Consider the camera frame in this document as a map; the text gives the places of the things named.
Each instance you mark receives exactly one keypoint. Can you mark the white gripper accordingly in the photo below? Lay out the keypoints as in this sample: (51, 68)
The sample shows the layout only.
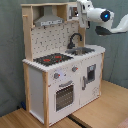
(83, 7)

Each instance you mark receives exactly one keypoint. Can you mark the oven door with window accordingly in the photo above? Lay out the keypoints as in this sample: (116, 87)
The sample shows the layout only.
(64, 97)

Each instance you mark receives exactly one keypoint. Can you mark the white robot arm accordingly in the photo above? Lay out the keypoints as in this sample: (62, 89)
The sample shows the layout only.
(103, 17)

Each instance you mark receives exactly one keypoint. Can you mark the wooden toy kitchen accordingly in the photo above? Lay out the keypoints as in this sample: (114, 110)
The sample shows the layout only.
(40, 85)

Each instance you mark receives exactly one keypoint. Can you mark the grey range hood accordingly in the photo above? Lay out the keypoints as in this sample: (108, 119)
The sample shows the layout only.
(48, 18)

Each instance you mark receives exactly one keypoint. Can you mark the black toy faucet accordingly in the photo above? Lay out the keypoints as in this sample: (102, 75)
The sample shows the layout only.
(73, 40)

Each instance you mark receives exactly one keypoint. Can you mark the grey toy sink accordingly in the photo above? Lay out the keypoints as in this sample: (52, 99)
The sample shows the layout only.
(79, 51)

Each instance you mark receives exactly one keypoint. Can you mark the black toy stovetop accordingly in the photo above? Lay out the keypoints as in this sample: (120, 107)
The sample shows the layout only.
(52, 59)

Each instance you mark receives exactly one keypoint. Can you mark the right oven knob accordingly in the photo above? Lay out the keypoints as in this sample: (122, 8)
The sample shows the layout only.
(74, 69)

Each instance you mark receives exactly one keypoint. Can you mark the oven knob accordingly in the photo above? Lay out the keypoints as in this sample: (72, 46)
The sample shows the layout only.
(74, 69)
(56, 76)

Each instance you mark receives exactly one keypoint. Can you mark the white cupboard door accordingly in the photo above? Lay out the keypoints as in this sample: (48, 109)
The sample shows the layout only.
(90, 79)

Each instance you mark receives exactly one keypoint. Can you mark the left oven knob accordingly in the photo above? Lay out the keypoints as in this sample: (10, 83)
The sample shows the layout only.
(56, 76)

